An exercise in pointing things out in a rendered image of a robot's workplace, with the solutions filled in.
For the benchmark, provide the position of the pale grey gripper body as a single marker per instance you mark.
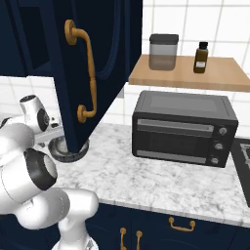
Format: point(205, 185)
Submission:
point(49, 135)

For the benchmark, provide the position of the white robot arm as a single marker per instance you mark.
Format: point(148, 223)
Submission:
point(29, 192)

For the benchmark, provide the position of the dark grey bowl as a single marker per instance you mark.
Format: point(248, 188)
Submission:
point(62, 155)

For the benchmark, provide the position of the navy base cabinet door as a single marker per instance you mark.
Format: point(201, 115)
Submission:
point(148, 237)
point(107, 228)

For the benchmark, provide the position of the black toaster oven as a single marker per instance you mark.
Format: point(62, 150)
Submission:
point(182, 130)

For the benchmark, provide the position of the clear jar with grey lid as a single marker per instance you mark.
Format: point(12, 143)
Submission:
point(162, 53)

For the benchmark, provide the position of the brown bottle with black cap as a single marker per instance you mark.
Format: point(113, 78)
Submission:
point(200, 58)

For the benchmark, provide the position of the navy drawer front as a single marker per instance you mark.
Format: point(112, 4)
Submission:
point(195, 239)

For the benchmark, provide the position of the black hob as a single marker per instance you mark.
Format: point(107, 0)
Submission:
point(243, 162)

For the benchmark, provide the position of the navy wall cabinet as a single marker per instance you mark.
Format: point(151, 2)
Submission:
point(22, 39)

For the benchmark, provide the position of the wooden wall shelf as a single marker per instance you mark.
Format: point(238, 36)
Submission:
point(195, 76)

